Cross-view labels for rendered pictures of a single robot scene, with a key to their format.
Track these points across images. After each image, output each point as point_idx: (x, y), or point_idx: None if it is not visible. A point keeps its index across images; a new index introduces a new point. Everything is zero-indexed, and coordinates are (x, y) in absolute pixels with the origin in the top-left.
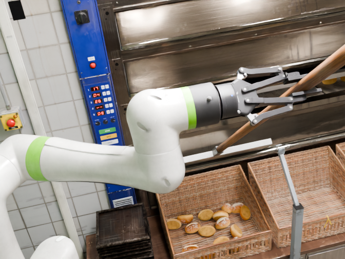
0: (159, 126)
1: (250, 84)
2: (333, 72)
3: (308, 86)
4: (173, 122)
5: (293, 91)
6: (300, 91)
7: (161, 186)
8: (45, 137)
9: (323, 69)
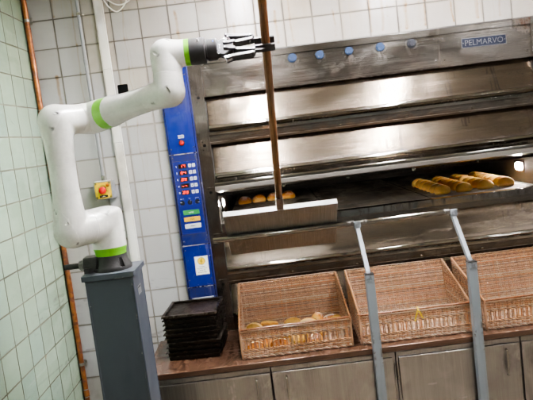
0: (164, 52)
1: None
2: (262, 15)
3: (262, 37)
4: (174, 51)
5: None
6: None
7: (164, 92)
8: None
9: (258, 15)
